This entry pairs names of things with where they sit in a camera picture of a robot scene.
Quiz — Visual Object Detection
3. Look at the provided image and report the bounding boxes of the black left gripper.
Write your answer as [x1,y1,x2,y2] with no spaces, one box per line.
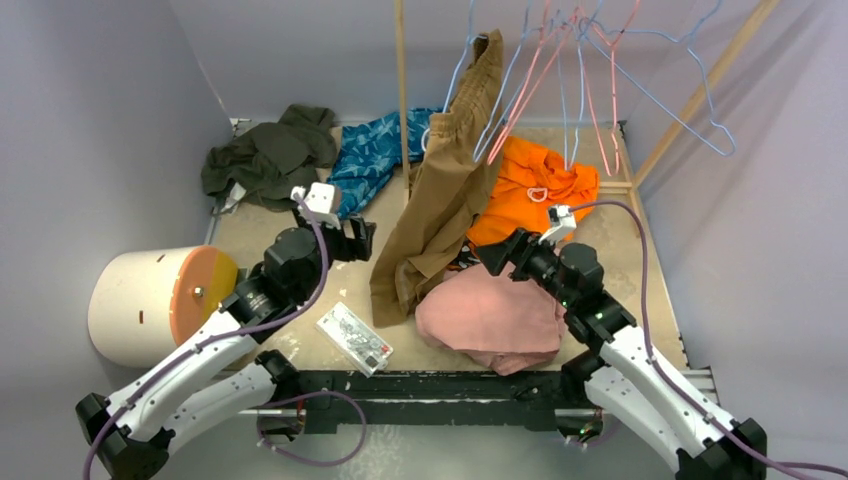
[293,203,373,303]

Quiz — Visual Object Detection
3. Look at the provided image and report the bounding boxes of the pink shorts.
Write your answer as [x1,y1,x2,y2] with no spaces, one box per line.
[415,265,565,376]

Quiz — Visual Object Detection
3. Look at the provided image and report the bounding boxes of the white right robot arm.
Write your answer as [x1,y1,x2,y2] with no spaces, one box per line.
[477,229,767,479]

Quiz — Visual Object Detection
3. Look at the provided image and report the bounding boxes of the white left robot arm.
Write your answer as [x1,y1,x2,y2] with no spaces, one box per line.
[75,215,377,479]

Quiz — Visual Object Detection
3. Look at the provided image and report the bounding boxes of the camouflage patterned shorts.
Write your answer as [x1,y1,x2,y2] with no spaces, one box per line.
[447,239,480,271]

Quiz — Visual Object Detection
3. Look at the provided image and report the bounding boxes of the orange shorts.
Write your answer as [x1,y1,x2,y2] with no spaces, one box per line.
[467,136,600,246]

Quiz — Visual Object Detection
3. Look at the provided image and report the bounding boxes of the blue patterned shorts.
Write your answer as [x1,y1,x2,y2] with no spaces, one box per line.
[327,108,440,219]

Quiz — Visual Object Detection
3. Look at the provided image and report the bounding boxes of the light blue hanger middle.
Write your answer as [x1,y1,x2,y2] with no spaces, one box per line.
[555,0,604,172]

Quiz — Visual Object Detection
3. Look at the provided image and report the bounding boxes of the dark green shorts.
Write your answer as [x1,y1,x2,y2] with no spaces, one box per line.
[200,104,338,210]

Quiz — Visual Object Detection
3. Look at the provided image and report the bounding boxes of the tan khaki shorts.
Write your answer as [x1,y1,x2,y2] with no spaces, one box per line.
[370,30,504,328]

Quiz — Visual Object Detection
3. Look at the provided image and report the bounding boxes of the light blue hanger holding shorts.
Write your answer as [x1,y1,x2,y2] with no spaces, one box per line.
[440,0,487,113]

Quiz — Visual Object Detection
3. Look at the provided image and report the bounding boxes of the clear plastic packet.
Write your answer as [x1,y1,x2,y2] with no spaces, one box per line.
[315,302,394,378]

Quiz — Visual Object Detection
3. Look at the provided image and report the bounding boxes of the white cylindrical bin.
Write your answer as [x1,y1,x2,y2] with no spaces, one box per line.
[88,246,209,368]

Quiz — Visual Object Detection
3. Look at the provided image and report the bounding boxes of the wooden clothes rack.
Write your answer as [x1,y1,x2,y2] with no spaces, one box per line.
[393,0,783,200]

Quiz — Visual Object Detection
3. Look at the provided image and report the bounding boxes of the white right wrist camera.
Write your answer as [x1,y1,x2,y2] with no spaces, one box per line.
[540,204,577,245]

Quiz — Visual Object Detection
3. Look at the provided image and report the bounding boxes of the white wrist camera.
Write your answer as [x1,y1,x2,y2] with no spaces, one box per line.
[540,204,577,245]
[290,182,342,230]

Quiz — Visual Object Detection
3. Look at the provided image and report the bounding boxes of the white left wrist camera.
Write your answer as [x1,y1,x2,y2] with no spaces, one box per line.
[290,182,342,230]

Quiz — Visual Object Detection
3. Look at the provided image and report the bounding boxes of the light blue wire hanger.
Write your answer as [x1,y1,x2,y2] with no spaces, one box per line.
[472,0,549,164]

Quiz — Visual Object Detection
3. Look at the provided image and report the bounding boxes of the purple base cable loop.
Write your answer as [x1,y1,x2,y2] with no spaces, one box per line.
[255,387,368,467]

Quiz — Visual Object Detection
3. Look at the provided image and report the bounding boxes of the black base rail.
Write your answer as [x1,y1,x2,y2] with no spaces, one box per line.
[249,370,597,434]

